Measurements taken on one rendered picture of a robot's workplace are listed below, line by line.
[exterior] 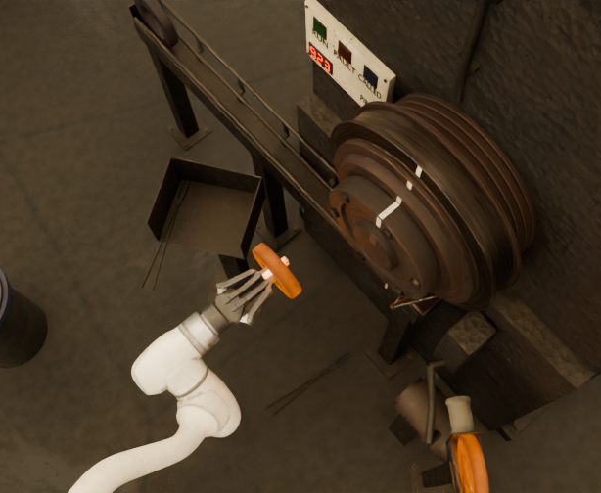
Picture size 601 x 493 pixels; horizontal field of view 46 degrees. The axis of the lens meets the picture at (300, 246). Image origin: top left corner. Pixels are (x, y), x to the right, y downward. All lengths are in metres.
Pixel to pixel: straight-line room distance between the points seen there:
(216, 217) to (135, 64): 1.21
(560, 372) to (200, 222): 1.03
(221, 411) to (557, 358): 0.77
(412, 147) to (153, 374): 0.78
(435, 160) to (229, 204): 0.91
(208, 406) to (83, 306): 1.11
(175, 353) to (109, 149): 1.42
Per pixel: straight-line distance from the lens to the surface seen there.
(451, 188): 1.25
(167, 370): 1.64
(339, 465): 2.45
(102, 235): 2.75
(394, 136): 1.29
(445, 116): 1.34
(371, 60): 1.47
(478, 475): 1.70
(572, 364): 1.69
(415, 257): 1.31
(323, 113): 1.83
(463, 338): 1.72
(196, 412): 1.67
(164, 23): 2.23
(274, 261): 1.63
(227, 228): 2.00
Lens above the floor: 2.44
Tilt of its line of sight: 69 degrees down
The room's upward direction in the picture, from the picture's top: 5 degrees counter-clockwise
